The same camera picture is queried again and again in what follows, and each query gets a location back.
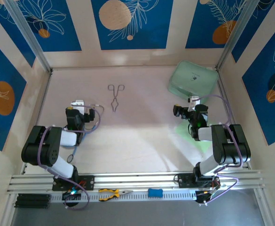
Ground black ribbed block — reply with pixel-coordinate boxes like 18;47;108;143
14;193;51;209

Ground aluminium side rail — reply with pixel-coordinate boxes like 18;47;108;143
21;70;54;175
216;70;251;170

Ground yellow handled pliers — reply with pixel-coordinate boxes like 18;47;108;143
98;188;133;202

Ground slotted cable duct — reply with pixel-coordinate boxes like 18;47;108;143
50;189;197;203

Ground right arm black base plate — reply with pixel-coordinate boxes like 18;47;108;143
177;173;220;189

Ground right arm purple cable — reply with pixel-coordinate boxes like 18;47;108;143
197;94;244;205

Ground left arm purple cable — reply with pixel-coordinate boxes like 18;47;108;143
37;104;104;211

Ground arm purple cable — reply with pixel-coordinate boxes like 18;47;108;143
197;94;244;205
37;104;104;211

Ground green paper sheet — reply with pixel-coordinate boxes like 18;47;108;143
174;119;212;153

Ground grey metal panel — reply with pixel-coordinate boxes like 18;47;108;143
10;189;266;226

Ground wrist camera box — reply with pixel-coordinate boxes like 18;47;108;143
188;96;201;112
71;99;85;113

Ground aluminium corner post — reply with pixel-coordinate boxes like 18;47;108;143
215;0;267;71
4;0;54;73

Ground aluminium rail frame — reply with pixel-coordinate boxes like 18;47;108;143
7;169;266;196

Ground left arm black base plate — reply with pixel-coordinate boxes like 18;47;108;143
52;175;95;191

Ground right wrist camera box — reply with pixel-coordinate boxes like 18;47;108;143
188;96;201;112

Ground metal tongs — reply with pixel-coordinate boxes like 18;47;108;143
107;84;126;113

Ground mint green zip pouch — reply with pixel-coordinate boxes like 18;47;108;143
167;60;219;106

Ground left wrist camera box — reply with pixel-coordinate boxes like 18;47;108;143
71;99;85;113

